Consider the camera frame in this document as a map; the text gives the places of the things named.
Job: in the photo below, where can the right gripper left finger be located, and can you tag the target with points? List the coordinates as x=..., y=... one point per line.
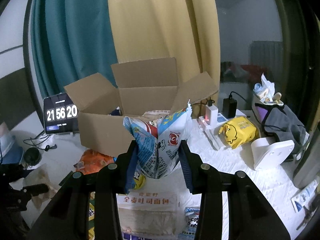
x=132, y=159

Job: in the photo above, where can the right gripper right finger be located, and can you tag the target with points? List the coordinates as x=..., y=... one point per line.
x=184, y=153

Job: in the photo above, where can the white blue snack bag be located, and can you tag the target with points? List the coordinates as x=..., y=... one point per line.
x=158, y=141

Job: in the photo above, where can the orange snack bag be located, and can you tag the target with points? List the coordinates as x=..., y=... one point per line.
x=92, y=161

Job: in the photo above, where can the white power strip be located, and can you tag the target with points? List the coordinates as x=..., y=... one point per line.
x=212, y=132

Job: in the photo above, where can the black round earphone case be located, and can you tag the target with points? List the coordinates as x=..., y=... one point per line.
x=32, y=156

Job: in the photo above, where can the toast bread bag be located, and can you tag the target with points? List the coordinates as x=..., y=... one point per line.
x=148, y=214

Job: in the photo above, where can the white charger plug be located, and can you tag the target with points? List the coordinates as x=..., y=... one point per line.
x=211, y=113

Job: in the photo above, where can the small blue snack packet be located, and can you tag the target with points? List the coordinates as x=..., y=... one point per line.
x=192, y=217

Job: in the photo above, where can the yellow duck pouch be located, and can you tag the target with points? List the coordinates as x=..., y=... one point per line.
x=238, y=131

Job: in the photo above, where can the black power adapter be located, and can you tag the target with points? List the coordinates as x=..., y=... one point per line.
x=230, y=105

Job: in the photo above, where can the white stand device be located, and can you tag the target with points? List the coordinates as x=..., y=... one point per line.
x=267, y=153

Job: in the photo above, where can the brown cardboard box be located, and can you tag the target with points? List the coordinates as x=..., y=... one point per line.
x=141, y=86

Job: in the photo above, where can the tablet showing clock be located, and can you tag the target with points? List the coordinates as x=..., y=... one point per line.
x=60, y=114

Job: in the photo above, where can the teal curtain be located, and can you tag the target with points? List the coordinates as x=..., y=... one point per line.
x=70, y=39

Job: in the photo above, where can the yellow curtain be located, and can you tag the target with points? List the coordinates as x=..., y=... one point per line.
x=187, y=30

